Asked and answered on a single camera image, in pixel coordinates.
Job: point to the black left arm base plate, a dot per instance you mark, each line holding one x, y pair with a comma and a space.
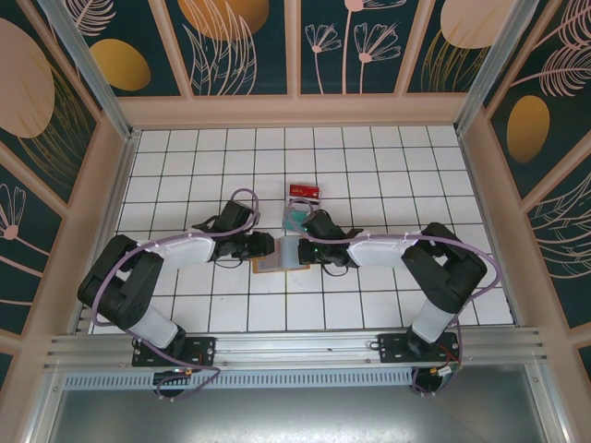
203, 350

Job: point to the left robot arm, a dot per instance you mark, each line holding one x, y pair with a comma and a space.
184, 251

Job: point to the aluminium frame post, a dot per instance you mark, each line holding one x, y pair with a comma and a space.
498, 64
92, 69

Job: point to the orange leather card holder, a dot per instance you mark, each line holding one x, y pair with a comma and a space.
265, 266

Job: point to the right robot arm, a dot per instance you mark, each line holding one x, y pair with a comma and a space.
378, 254

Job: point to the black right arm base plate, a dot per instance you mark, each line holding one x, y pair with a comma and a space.
392, 348

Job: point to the teal credit card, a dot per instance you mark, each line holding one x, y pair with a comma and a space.
295, 222

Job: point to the clear acrylic card stand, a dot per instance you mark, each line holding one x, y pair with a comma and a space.
292, 217

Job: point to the aluminium mounting rail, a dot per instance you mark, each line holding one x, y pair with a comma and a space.
295, 346

